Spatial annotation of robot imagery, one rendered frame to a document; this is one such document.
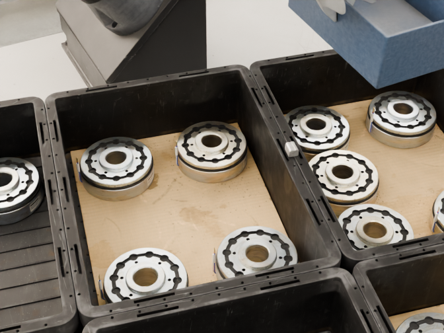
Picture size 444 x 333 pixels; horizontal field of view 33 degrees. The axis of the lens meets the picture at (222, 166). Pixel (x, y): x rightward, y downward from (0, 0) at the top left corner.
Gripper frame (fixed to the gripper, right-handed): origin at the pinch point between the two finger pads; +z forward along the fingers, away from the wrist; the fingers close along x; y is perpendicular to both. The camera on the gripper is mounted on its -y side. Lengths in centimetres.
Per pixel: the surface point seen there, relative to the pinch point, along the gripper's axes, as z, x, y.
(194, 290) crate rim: 15.5, -28.1, 18.1
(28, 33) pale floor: 110, -24, -185
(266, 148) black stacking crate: 21.6, -9.1, -2.9
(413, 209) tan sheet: 29.7, 6.4, 10.5
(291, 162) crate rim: 17.8, -9.0, 4.5
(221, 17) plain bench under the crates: 43, 9, -64
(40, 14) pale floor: 111, -16, -196
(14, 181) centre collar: 20.3, -42.2, -13.5
